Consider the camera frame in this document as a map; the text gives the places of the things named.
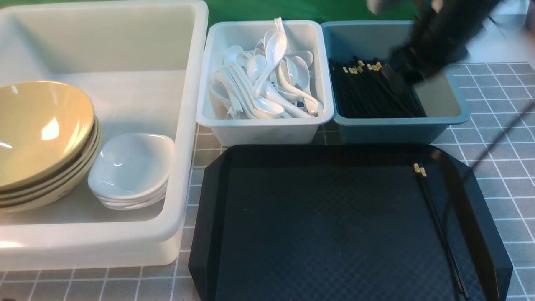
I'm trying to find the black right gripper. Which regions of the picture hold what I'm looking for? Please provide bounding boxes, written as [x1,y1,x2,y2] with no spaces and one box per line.
[387,0,499,86]

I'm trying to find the white square sauce dish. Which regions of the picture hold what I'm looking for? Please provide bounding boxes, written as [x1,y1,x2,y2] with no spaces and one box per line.
[88,133,175,201]

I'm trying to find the yellow-green noodle bowl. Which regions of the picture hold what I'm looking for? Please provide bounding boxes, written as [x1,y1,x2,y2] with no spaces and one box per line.
[0,81,95,191]

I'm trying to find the white ceramic soup spoon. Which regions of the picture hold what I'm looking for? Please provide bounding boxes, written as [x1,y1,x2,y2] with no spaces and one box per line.
[254,28,288,97]

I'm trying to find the middle stacked yellow bowl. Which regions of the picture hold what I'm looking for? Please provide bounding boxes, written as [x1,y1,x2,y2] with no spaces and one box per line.
[1,120,102,213]

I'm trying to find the stacked yellow bowl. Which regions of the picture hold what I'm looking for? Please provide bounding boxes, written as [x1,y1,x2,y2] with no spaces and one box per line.
[1,120,102,213]
[0,139,102,213]
[1,116,101,200]

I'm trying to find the top stacked yellow bowl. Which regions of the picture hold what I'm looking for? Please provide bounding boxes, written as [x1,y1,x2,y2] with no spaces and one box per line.
[1,116,101,200]

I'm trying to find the bottom stacked yellow bowl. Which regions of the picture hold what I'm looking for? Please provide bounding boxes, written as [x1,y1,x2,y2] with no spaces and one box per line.
[0,139,102,213]

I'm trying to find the blue plastic chopstick bin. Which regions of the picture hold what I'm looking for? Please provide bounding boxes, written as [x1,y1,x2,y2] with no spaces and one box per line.
[321,20,470,144]

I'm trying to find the bundle of black chopsticks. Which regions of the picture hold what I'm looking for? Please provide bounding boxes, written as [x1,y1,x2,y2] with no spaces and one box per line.
[328,56,428,119]

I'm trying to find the white plastic spoon bin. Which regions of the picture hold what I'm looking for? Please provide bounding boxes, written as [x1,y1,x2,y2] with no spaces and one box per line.
[196,20,334,147]

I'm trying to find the pile of white spoons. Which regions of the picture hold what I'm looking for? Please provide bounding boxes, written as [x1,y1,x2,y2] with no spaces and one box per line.
[208,17,324,120]

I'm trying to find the black plastic serving tray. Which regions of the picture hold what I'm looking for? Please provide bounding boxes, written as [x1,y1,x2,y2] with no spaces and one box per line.
[189,145,513,301]

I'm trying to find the large white plastic tub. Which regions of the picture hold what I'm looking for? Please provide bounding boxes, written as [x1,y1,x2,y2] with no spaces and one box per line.
[1,0,208,272]

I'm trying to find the top stacked white dish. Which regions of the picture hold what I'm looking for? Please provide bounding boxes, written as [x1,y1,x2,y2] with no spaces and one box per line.
[95,184,168,204]

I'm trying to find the stacked white dish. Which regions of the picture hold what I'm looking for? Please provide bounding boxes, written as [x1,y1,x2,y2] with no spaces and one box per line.
[98,192,166,210]
[95,184,168,204]

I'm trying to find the lower stacked white dish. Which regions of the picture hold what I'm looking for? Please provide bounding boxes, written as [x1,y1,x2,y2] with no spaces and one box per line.
[98,192,166,210]

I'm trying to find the black cable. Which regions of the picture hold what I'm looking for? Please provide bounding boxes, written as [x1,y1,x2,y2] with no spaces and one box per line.
[441,98,535,235]

